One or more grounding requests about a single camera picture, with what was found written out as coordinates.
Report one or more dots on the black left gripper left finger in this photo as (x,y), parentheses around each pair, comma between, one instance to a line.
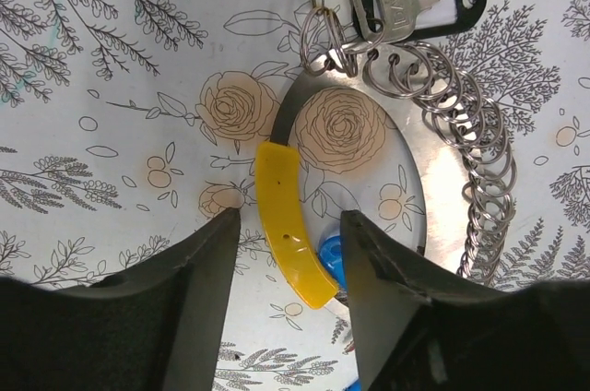
(154,326)

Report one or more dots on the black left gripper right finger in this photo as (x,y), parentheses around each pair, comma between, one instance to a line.
(418,326)

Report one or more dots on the metal keyring hoop yellow handle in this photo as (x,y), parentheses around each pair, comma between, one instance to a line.
(334,117)

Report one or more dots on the black key tag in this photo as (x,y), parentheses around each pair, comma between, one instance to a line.
(445,18)

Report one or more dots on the blue key tag on ring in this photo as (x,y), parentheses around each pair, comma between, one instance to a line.
(331,258)

